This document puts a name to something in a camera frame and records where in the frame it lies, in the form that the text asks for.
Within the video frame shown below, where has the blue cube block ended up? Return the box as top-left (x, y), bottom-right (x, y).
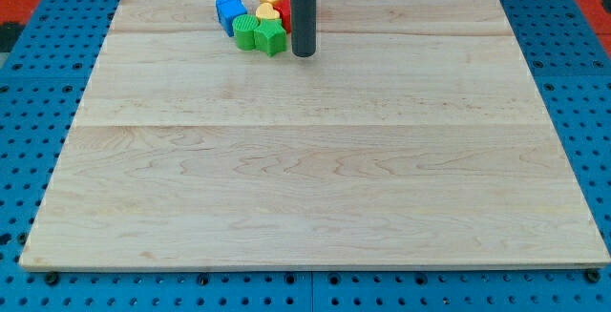
top-left (217, 0), bottom-right (247, 37)

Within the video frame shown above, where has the red block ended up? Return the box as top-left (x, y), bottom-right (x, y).
top-left (273, 0), bottom-right (292, 33)

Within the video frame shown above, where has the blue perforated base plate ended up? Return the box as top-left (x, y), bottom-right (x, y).
top-left (1, 0), bottom-right (610, 311)

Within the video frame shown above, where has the light wooden board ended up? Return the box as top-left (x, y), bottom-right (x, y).
top-left (20, 0), bottom-right (610, 272)

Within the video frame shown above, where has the green star block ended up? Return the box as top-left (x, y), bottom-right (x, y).
top-left (254, 19), bottom-right (287, 56)

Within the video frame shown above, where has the green cylinder block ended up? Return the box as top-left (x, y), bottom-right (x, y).
top-left (232, 14), bottom-right (259, 51)

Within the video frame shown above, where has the yellow heart block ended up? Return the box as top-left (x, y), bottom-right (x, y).
top-left (255, 2), bottom-right (281, 20)

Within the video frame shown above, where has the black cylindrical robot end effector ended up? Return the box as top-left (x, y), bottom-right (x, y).
top-left (290, 0), bottom-right (317, 57)

